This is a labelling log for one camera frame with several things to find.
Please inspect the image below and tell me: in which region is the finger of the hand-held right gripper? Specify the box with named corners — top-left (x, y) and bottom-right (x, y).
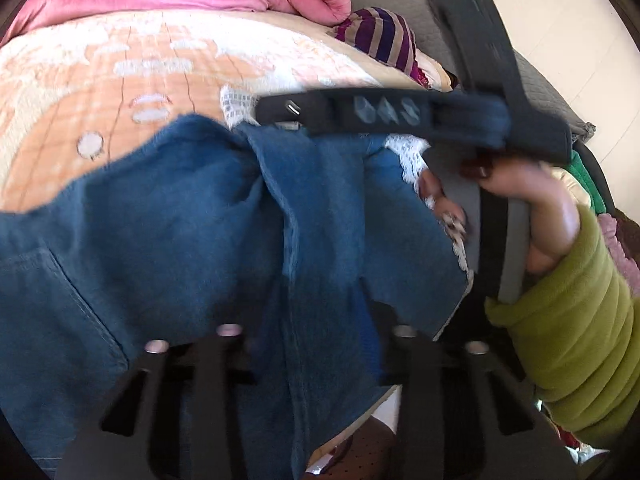
top-left (256, 89), bottom-right (512, 150)

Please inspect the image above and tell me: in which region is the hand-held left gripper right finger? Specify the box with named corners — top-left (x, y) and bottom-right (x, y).
top-left (367, 302), bottom-right (581, 480)

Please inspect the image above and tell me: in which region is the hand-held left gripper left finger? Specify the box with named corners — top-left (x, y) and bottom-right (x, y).
top-left (55, 324), bottom-right (257, 480)

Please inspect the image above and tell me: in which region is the blue denim pants lace hem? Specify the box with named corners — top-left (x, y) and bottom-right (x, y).
top-left (0, 85), bottom-right (476, 480)

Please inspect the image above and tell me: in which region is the person's right forearm green sleeve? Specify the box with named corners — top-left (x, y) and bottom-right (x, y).
top-left (484, 204), bottom-right (640, 452)

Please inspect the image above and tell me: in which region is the person's right hand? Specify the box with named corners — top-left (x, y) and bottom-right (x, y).
top-left (459, 156), bottom-right (584, 277)

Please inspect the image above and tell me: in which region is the cream yellow cloth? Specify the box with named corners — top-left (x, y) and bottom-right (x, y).
top-left (414, 56), bottom-right (455, 93)

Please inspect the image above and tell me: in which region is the purple striped cloth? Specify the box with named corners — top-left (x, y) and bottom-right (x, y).
top-left (331, 6), bottom-right (427, 84)

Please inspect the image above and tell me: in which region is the brown dotted cloth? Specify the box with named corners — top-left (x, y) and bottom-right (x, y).
top-left (305, 410), bottom-right (402, 480)

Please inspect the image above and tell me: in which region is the pile of folded clothes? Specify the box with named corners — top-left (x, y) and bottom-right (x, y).
top-left (550, 149), bottom-right (640, 291)

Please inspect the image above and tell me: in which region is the orange plaid fleece blanket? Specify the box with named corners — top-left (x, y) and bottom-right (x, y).
top-left (0, 9), bottom-right (451, 213)

